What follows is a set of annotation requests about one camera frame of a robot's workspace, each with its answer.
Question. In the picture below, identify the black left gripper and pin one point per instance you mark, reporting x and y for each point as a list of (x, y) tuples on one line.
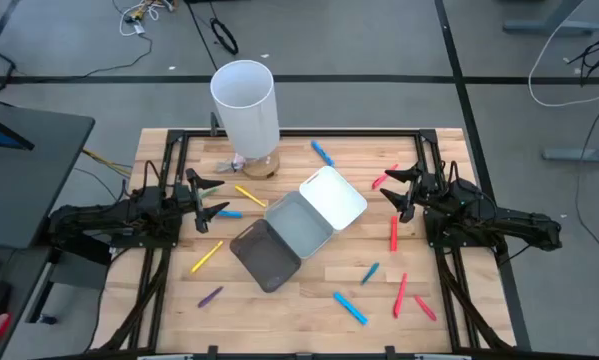
[(186, 197)]

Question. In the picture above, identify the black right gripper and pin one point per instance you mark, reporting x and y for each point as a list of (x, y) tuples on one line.
[(426, 189)]

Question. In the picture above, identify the blue highlighter marker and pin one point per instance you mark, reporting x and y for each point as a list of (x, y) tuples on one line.
[(323, 153), (231, 214), (350, 308)]

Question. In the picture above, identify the yellow highlighter marker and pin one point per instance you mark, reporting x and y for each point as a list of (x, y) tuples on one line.
[(250, 196), (206, 257)]

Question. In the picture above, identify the pink highlighter marker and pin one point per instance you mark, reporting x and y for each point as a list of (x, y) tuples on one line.
[(393, 233), (381, 179), (424, 307), (400, 295)]

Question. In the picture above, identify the purple highlighter marker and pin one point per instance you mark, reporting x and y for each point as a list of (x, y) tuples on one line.
[(210, 297)]

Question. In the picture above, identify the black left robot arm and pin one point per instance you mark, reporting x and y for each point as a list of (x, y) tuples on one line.
[(104, 220)]

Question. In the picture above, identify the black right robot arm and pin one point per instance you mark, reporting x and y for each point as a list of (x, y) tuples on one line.
[(519, 227)]

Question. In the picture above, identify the clear plastic wrapper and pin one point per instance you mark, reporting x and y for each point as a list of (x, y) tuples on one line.
[(231, 164)]

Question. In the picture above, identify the white plastic bin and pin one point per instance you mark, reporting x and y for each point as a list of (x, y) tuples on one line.
[(334, 197)]

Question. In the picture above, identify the smoky transparent plastic bin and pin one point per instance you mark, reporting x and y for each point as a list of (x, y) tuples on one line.
[(264, 257)]

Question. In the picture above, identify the teal highlighter marker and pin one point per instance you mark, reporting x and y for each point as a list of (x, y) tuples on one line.
[(370, 273)]

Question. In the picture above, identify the tall white cylinder shade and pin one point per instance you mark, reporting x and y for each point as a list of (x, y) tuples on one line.
[(246, 115)]

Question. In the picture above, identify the grey plastic bin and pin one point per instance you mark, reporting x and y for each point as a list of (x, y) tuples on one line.
[(299, 225)]

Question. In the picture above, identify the black desk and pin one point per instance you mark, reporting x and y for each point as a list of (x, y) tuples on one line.
[(39, 175)]

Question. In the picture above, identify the grey desk foot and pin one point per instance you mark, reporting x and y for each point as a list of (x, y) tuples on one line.
[(579, 155), (549, 27)]

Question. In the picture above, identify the dark grey side desk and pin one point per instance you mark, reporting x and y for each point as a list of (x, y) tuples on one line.
[(24, 300)]

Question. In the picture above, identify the black aluminium table frame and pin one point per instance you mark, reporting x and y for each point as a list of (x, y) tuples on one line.
[(354, 132)]

